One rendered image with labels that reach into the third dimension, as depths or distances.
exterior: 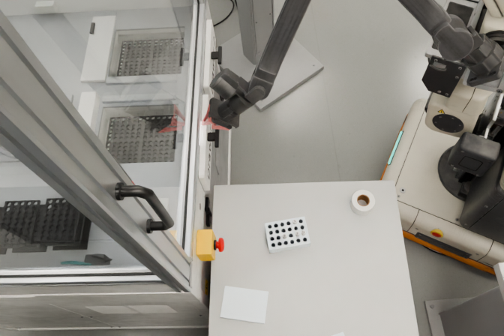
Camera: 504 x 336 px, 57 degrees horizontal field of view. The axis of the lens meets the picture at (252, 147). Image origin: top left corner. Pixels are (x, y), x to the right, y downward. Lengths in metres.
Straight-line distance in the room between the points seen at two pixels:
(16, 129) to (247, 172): 1.94
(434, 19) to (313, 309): 0.83
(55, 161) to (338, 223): 1.06
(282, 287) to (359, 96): 1.45
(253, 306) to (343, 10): 2.05
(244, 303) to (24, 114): 1.02
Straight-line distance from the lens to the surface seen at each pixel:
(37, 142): 0.49
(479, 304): 1.83
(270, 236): 1.40
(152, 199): 0.69
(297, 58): 2.67
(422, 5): 1.17
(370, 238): 1.46
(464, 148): 1.67
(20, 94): 0.47
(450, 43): 1.19
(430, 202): 2.07
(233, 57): 2.69
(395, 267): 1.45
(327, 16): 2.94
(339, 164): 2.38
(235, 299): 1.38
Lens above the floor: 2.14
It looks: 62 degrees down
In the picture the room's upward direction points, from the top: 8 degrees counter-clockwise
